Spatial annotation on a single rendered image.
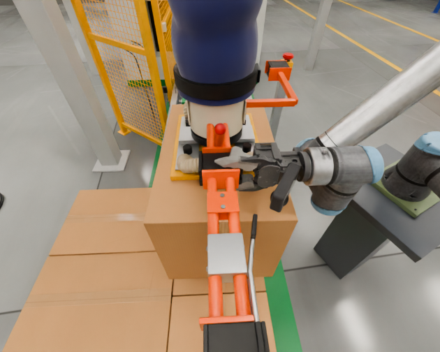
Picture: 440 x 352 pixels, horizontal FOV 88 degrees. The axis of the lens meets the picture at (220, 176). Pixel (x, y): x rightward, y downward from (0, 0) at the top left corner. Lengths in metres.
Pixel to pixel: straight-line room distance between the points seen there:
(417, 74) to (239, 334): 0.65
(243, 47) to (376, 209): 0.91
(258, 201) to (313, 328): 1.16
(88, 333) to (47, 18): 1.68
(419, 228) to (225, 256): 0.99
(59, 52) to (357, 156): 1.82
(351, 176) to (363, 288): 1.37
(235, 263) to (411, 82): 0.58
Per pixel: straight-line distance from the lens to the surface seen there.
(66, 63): 1.98
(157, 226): 0.62
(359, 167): 0.58
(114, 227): 1.31
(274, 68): 0.99
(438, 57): 0.74
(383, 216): 1.20
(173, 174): 0.68
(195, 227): 0.61
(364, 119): 0.71
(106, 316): 1.14
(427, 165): 1.16
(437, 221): 1.33
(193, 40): 0.57
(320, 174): 0.54
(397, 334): 1.89
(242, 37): 0.57
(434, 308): 2.08
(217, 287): 0.38
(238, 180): 0.51
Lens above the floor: 1.58
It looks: 47 degrees down
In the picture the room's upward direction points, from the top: straight up
